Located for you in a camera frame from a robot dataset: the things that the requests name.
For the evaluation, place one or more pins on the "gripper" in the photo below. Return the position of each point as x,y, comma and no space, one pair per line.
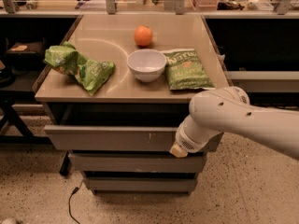
184,141

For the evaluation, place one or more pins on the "grey top drawer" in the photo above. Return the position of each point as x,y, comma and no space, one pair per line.
119,127

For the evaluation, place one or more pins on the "grey drawer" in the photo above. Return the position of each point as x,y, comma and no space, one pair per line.
119,127
141,182
137,163

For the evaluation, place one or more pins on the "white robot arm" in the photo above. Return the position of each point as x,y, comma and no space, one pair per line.
228,110

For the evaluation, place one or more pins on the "grey drawer cabinet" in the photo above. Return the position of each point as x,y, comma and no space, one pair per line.
105,37

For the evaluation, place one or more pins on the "grey bottom drawer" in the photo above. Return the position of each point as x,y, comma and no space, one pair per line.
141,182

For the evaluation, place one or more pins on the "grey middle drawer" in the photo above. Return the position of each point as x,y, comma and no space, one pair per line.
137,163

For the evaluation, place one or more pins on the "flat green chip bag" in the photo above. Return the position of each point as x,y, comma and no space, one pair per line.
184,70

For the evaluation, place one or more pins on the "white bowl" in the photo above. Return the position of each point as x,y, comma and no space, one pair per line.
146,65

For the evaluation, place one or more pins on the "crumpled green chip bag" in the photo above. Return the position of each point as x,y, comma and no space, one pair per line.
89,73

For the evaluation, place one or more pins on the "orange fruit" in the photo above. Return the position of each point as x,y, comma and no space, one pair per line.
143,36

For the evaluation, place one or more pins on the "black side table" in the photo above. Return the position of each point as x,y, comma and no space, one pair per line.
24,61

